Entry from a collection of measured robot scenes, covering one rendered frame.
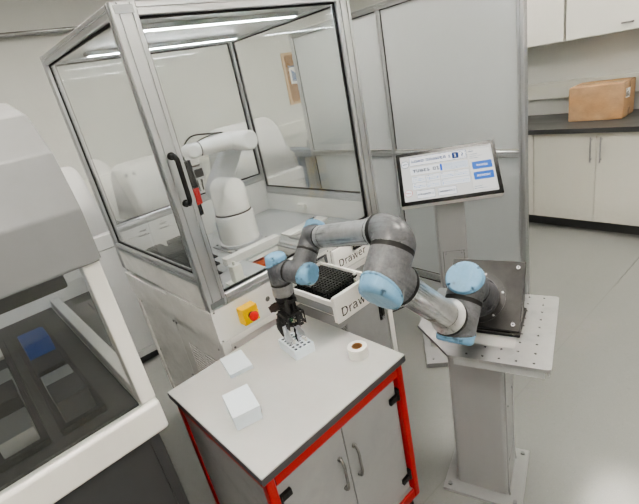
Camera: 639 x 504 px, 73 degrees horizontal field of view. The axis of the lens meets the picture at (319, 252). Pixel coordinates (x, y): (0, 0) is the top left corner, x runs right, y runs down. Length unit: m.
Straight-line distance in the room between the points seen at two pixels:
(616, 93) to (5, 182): 4.08
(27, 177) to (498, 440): 1.74
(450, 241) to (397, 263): 1.52
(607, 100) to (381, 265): 3.51
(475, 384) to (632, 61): 3.57
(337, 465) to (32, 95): 4.01
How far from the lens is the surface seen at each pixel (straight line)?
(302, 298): 1.78
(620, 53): 4.78
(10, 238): 1.19
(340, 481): 1.59
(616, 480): 2.27
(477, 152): 2.50
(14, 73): 4.69
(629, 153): 4.15
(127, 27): 1.56
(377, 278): 1.06
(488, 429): 1.89
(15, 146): 1.26
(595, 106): 4.40
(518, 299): 1.63
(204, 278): 1.66
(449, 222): 2.54
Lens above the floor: 1.69
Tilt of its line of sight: 22 degrees down
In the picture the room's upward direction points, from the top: 12 degrees counter-clockwise
